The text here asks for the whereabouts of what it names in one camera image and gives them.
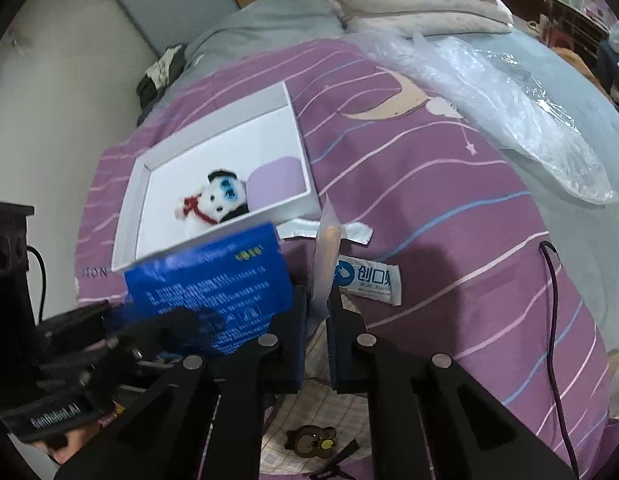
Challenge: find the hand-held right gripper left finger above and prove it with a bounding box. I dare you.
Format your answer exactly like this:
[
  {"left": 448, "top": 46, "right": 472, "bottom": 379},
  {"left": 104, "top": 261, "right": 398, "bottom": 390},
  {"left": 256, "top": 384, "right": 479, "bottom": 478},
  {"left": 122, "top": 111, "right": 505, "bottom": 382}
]
[{"left": 54, "top": 284, "right": 310, "bottom": 480}]

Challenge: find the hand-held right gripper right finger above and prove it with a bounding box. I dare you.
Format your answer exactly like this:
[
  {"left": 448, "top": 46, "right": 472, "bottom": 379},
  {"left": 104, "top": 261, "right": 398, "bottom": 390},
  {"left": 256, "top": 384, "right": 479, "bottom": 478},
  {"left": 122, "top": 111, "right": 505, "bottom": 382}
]
[{"left": 325, "top": 285, "right": 577, "bottom": 480}]

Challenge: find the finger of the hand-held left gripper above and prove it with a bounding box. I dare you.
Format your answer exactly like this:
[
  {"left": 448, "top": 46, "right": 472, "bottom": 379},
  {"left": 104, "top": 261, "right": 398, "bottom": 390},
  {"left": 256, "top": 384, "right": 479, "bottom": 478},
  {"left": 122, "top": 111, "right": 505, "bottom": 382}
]
[{"left": 109, "top": 308, "right": 215, "bottom": 361}]

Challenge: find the plaid pouch with bear patch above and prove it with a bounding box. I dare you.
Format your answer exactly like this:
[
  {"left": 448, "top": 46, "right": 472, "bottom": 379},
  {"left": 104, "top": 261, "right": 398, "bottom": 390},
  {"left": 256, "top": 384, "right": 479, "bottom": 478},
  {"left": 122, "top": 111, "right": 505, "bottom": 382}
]
[{"left": 259, "top": 305, "right": 370, "bottom": 480}]

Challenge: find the blue foil packet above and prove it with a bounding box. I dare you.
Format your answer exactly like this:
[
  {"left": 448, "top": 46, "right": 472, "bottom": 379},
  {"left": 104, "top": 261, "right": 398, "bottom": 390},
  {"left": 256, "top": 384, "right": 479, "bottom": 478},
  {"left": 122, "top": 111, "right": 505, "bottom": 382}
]
[{"left": 123, "top": 222, "right": 296, "bottom": 358}]

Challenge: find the white packet with blue logo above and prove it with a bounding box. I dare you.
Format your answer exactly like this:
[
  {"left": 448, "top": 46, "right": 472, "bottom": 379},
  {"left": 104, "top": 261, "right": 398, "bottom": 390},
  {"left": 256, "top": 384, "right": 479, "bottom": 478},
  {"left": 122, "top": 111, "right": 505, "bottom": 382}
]
[{"left": 333, "top": 255, "right": 403, "bottom": 307}]

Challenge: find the clear sachet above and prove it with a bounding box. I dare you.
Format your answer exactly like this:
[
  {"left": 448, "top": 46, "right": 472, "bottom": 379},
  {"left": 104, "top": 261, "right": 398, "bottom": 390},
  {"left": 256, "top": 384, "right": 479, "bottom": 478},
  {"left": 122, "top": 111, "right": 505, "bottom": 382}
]
[{"left": 312, "top": 192, "right": 343, "bottom": 321}]

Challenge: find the white cardboard box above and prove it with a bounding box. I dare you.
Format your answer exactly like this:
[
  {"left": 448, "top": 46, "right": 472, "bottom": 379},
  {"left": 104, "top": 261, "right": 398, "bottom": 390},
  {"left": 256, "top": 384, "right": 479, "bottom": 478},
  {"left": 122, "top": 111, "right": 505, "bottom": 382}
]
[{"left": 112, "top": 81, "right": 323, "bottom": 273}]

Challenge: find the person's left forearm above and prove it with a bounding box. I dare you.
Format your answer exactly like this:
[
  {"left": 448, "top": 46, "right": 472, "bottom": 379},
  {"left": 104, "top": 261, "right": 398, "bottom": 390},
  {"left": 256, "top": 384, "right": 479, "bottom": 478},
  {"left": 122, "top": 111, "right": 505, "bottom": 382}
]
[{"left": 49, "top": 422, "right": 110, "bottom": 466}]

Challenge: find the lilac soft pad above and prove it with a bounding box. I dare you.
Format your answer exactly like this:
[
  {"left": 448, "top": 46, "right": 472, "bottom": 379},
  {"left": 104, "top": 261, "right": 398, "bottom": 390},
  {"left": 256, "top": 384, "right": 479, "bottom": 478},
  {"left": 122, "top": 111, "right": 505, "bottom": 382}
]
[{"left": 246, "top": 156, "right": 310, "bottom": 213}]

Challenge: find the white wrapper packet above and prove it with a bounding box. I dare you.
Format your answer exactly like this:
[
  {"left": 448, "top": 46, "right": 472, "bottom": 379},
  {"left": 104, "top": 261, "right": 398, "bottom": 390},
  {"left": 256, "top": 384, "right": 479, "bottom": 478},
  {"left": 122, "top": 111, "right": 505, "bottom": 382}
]
[{"left": 276, "top": 217, "right": 373, "bottom": 247}]

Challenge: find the white snowman plush toy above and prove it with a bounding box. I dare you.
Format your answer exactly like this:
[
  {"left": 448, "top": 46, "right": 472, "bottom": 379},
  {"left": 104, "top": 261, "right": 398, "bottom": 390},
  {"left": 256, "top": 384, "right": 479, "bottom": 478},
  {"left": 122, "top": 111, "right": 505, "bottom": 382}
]
[{"left": 174, "top": 169, "right": 250, "bottom": 238}]

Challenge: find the purple striped blanket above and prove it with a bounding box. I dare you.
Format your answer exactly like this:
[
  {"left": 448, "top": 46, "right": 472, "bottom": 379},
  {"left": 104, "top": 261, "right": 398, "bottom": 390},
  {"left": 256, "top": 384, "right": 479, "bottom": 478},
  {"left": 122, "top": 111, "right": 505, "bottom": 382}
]
[{"left": 74, "top": 37, "right": 619, "bottom": 480}]

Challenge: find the black and white cloth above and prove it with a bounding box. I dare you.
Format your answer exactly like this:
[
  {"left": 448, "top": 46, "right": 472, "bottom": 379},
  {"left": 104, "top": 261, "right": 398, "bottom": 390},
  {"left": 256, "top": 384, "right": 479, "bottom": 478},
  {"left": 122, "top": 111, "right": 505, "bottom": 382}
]
[{"left": 136, "top": 44, "right": 186, "bottom": 111}]

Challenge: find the clear plastic bag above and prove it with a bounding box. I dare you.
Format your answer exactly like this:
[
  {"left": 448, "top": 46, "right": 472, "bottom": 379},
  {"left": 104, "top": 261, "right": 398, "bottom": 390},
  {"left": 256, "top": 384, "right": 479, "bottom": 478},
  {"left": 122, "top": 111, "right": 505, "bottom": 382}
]
[{"left": 357, "top": 30, "right": 617, "bottom": 206}]

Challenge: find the grey cabinet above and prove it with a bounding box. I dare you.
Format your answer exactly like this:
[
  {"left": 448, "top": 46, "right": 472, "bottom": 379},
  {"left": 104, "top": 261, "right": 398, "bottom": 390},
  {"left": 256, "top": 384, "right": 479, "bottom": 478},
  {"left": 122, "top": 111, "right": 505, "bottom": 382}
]
[{"left": 100, "top": 0, "right": 241, "bottom": 63}]

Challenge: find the folded speckled white quilt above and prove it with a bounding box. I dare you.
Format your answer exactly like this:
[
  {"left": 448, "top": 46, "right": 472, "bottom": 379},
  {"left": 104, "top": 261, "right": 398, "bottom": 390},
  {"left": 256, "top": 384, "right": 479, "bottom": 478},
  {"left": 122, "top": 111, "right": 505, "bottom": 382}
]
[{"left": 318, "top": 0, "right": 515, "bottom": 37}]

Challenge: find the light blue bedsheet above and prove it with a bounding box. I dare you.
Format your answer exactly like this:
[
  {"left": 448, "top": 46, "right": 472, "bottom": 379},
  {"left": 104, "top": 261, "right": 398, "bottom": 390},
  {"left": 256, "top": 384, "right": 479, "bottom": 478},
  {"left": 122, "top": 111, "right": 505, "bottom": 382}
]
[{"left": 182, "top": 0, "right": 619, "bottom": 361}]

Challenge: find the tan cloth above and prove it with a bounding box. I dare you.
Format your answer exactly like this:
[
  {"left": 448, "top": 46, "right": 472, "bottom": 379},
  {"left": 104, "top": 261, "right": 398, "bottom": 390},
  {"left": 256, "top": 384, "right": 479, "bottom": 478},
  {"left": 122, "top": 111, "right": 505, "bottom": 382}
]
[{"left": 553, "top": 47, "right": 596, "bottom": 77}]

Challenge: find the dark blue bag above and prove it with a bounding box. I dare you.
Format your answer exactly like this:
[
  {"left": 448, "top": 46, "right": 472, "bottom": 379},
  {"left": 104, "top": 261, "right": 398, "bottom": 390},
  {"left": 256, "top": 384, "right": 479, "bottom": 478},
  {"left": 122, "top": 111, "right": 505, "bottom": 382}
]
[{"left": 596, "top": 40, "right": 619, "bottom": 111}]

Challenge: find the metal rack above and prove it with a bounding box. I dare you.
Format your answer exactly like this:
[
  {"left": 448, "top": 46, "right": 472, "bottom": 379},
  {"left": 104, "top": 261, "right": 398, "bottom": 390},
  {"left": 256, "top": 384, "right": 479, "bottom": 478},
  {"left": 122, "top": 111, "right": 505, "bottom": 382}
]
[{"left": 522, "top": 0, "right": 611, "bottom": 63}]

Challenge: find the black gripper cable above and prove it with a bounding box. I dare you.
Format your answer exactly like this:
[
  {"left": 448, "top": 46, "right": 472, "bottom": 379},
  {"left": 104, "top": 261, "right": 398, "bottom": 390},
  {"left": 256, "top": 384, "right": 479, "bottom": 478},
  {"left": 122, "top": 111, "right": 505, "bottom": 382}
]
[{"left": 26, "top": 245, "right": 48, "bottom": 327}]

